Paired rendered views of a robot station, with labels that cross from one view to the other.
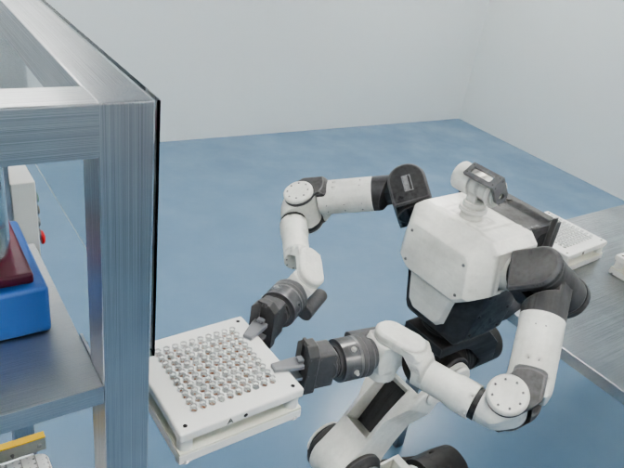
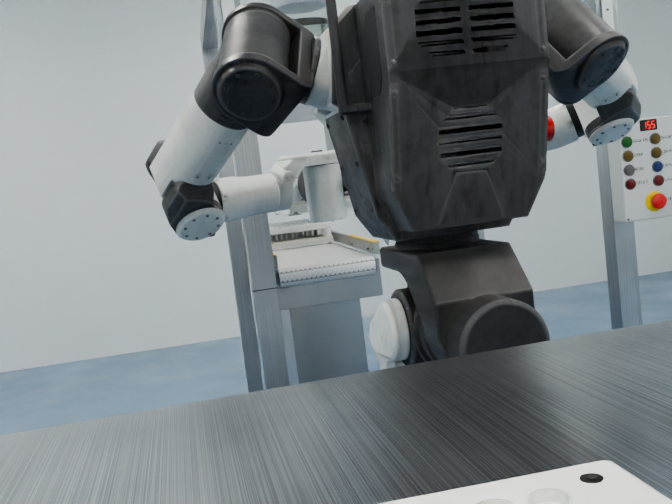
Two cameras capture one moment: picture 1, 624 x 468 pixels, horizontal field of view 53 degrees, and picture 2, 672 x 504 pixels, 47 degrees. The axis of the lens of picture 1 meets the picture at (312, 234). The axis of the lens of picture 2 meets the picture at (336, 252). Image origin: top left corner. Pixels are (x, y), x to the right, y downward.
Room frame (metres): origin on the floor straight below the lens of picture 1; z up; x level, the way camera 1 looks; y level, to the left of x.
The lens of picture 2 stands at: (1.68, -1.39, 1.03)
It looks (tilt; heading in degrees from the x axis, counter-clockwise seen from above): 6 degrees down; 117
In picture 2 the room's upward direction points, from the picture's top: 7 degrees counter-clockwise
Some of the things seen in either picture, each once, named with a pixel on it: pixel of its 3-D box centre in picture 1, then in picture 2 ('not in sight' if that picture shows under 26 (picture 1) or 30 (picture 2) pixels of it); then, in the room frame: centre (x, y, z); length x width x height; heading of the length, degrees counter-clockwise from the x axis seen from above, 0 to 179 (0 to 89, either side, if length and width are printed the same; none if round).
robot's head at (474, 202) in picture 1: (476, 188); not in sight; (1.30, -0.34, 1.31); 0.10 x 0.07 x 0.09; 39
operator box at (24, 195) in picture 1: (19, 213); (645, 168); (1.48, 0.80, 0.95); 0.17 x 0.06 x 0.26; 37
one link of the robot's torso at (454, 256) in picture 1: (474, 261); (431, 107); (1.33, -0.40, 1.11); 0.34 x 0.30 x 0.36; 39
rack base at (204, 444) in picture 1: (213, 391); (335, 202); (0.90, 0.14, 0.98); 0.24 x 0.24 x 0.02; 38
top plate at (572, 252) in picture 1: (556, 234); not in sight; (1.98, -0.84, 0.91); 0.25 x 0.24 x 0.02; 41
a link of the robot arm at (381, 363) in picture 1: (371, 351); (330, 188); (1.05, -0.16, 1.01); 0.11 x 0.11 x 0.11; 31
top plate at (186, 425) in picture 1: (214, 371); not in sight; (0.90, 0.14, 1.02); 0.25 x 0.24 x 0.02; 38
